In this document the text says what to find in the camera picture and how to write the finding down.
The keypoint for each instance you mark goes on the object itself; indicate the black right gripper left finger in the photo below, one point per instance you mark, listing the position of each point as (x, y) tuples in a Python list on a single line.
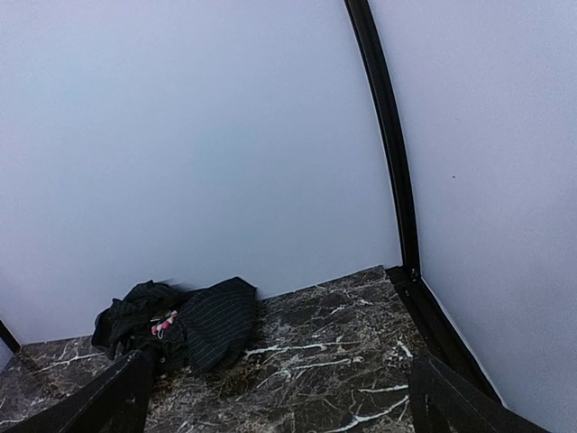
[(115, 401)]

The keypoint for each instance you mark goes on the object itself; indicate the pink white beaded brooch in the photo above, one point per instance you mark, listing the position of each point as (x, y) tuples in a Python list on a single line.
[(160, 324)]

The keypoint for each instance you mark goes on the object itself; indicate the black left corner frame post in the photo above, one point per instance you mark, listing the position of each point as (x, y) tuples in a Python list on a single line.
[(9, 339)]

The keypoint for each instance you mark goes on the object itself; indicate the black pinstriped garment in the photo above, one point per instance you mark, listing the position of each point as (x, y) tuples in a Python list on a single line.
[(213, 326)]

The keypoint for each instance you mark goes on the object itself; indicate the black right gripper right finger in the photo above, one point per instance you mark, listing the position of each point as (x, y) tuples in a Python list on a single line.
[(440, 400)]

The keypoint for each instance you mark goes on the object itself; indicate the black right corner frame post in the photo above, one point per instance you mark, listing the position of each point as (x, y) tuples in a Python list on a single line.
[(440, 336)]

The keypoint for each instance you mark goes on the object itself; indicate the black corner frame post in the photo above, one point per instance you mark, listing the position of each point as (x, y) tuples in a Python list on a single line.
[(440, 336), (9, 339)]

